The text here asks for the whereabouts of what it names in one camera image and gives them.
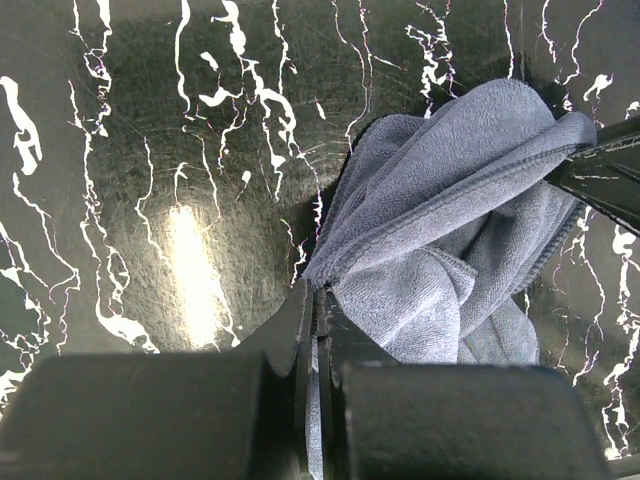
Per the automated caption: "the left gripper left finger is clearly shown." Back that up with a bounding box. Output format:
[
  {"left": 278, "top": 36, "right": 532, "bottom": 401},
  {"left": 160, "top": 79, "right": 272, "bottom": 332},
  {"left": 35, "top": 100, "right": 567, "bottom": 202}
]
[{"left": 235, "top": 280, "right": 314, "bottom": 479}]

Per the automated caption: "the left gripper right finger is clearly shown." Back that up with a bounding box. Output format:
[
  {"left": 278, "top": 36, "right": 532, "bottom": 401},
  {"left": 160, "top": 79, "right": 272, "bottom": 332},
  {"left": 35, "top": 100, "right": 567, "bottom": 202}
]
[{"left": 317, "top": 288, "right": 395, "bottom": 479}]

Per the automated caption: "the dark grey-blue towel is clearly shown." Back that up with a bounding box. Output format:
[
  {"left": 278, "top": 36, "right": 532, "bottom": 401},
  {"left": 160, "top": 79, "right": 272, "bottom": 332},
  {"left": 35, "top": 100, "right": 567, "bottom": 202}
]
[{"left": 304, "top": 79, "right": 608, "bottom": 479}]

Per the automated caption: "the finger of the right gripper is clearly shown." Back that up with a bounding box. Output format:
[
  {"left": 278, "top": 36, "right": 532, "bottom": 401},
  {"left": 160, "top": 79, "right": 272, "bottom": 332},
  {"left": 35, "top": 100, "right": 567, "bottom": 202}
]
[{"left": 545, "top": 116, "right": 640, "bottom": 235}]

